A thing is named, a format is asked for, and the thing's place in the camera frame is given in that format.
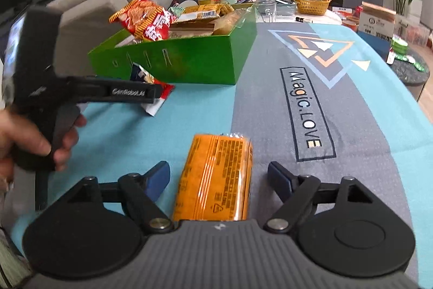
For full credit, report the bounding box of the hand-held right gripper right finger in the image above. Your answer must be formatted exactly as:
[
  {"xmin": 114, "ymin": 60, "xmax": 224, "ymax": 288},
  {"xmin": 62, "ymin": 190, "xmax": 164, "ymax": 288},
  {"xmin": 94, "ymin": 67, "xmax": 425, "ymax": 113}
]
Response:
[{"xmin": 263, "ymin": 162, "xmax": 375, "ymax": 233}]

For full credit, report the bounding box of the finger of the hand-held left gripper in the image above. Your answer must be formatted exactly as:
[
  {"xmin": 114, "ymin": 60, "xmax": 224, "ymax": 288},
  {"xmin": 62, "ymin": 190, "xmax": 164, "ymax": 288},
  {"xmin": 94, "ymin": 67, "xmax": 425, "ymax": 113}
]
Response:
[{"xmin": 147, "ymin": 83, "xmax": 164, "ymax": 105}]

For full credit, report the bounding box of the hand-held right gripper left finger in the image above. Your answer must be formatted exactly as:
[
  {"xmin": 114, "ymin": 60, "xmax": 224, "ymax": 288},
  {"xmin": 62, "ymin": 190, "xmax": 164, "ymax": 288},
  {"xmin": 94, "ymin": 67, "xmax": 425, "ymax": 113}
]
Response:
[{"xmin": 68, "ymin": 160, "xmax": 173, "ymax": 234}]

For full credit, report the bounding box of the orange snack packet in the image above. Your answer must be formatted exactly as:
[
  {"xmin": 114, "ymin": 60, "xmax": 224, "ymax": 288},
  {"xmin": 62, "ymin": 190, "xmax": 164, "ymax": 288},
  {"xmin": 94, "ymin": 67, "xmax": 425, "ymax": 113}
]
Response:
[{"xmin": 172, "ymin": 132, "xmax": 254, "ymax": 222}]

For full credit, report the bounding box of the green cardboard box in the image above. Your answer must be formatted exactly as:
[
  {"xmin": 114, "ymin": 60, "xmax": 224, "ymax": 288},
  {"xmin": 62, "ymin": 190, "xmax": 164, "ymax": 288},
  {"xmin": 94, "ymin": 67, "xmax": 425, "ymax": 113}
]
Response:
[{"xmin": 88, "ymin": 3, "xmax": 258, "ymax": 86}]

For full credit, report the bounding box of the brown snack packet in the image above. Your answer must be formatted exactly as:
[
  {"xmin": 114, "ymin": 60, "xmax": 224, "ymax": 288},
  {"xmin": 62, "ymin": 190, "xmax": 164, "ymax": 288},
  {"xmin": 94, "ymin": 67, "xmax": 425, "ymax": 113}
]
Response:
[{"xmin": 168, "ymin": 18, "xmax": 217, "ymax": 38}]

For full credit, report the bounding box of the red yellow-striped snack packet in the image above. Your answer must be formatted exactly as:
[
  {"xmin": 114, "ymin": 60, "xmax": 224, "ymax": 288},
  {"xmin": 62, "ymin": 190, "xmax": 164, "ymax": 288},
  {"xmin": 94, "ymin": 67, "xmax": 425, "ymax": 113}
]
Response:
[{"xmin": 108, "ymin": 0, "xmax": 177, "ymax": 42}]

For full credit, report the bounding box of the yellow snack packet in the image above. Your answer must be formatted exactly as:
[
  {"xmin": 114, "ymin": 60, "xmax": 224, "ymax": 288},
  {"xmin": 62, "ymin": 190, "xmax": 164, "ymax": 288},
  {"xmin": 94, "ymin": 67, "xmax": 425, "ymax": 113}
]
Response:
[{"xmin": 183, "ymin": 4, "xmax": 235, "ymax": 20}]

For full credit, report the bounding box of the pale yellow snack bag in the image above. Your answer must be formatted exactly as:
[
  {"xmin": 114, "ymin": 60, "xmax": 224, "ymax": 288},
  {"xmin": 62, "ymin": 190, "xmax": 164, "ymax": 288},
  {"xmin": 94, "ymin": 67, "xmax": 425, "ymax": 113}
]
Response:
[{"xmin": 212, "ymin": 9, "xmax": 245, "ymax": 36}]

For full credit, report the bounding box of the person's left hand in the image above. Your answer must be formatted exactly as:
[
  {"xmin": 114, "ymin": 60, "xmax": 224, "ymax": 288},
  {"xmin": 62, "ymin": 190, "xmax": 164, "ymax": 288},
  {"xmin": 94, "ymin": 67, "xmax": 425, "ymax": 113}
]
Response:
[{"xmin": 0, "ymin": 105, "xmax": 88, "ymax": 190}]

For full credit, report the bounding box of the blue grey printed tablecloth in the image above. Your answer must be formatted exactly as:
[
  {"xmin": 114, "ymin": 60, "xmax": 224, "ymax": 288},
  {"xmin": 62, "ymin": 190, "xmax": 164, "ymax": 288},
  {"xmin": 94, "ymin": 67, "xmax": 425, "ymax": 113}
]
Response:
[{"xmin": 7, "ymin": 18, "xmax": 433, "ymax": 289}]

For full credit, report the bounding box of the grey sofa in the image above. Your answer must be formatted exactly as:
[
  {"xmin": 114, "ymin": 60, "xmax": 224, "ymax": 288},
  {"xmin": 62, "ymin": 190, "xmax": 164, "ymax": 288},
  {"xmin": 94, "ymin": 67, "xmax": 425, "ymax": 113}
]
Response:
[{"xmin": 45, "ymin": 0, "xmax": 176, "ymax": 76}]

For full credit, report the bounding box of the clear glass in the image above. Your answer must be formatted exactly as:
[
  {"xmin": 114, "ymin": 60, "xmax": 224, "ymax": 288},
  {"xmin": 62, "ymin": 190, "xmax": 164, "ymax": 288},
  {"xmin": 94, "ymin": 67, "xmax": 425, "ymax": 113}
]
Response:
[{"xmin": 254, "ymin": 0, "xmax": 277, "ymax": 23}]

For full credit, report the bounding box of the dark round table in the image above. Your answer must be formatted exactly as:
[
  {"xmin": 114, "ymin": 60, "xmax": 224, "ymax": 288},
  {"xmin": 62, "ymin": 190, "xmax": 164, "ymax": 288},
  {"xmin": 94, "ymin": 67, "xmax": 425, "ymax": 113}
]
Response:
[{"xmin": 386, "ymin": 45, "xmax": 433, "ymax": 102}]

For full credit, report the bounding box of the dark blue box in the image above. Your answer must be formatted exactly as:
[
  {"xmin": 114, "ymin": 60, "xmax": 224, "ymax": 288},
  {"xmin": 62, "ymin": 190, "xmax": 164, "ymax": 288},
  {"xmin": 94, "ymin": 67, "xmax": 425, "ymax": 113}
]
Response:
[{"xmin": 357, "ymin": 31, "xmax": 393, "ymax": 63}]

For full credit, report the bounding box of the round white table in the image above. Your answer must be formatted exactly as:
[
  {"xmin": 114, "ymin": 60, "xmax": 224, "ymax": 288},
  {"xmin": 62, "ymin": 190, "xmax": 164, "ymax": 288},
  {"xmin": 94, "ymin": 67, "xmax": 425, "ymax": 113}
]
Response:
[{"xmin": 176, "ymin": 0, "xmax": 342, "ymax": 27}]

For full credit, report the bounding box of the orange paper cup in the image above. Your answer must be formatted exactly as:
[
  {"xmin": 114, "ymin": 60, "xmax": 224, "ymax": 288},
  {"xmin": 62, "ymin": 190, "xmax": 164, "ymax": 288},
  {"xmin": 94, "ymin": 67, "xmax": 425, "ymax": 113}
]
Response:
[{"xmin": 343, "ymin": 16, "xmax": 362, "ymax": 33}]

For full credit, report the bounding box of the yellow woven basket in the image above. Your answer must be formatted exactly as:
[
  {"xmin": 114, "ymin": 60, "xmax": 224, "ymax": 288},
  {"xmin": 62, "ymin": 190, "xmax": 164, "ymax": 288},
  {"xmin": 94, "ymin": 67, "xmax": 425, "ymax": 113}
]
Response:
[{"xmin": 291, "ymin": 0, "xmax": 332, "ymax": 15}]

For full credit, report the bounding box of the green packets pile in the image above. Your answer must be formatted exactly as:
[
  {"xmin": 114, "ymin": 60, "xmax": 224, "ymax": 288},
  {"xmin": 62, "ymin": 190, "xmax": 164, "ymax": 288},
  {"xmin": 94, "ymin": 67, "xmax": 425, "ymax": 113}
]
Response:
[{"xmin": 389, "ymin": 38, "xmax": 429, "ymax": 73}]

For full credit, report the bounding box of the white blue cardboard carton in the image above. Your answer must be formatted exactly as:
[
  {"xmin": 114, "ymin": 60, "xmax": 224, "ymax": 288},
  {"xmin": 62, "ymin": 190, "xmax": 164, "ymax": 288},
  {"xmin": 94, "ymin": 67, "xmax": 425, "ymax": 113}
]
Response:
[{"xmin": 359, "ymin": 1, "xmax": 397, "ymax": 39}]

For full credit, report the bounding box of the clear storage box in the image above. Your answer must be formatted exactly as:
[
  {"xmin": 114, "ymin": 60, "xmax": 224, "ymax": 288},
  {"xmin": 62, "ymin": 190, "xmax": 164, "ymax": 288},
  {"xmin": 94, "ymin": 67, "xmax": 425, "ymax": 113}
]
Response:
[{"xmin": 394, "ymin": 23, "xmax": 433, "ymax": 47}]

